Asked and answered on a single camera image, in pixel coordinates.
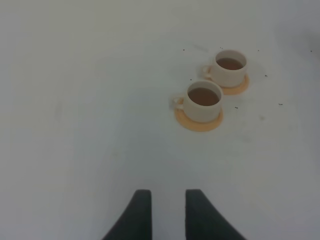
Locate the orange coaster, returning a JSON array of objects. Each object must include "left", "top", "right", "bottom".
[
  {"left": 174, "top": 109, "right": 224, "bottom": 132},
  {"left": 221, "top": 74, "right": 250, "bottom": 96}
]

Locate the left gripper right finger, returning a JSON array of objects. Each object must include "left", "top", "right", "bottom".
[{"left": 185, "top": 189, "right": 246, "bottom": 240}]

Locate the white teacup near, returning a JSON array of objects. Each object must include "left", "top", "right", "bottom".
[{"left": 170, "top": 80, "right": 224, "bottom": 123}]

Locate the white teacup far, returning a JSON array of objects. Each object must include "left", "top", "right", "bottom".
[{"left": 202, "top": 49, "right": 248, "bottom": 88}]

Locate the orange coaster far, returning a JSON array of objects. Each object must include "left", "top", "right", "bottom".
[{"left": 221, "top": 74, "right": 250, "bottom": 96}]

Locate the white teacup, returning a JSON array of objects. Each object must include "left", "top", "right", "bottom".
[
  {"left": 202, "top": 49, "right": 248, "bottom": 88},
  {"left": 170, "top": 80, "right": 224, "bottom": 123}
]

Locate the orange coaster near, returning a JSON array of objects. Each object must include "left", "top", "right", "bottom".
[{"left": 174, "top": 109, "right": 224, "bottom": 132}]

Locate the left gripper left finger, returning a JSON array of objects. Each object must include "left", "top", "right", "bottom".
[{"left": 102, "top": 189, "right": 152, "bottom": 240}]

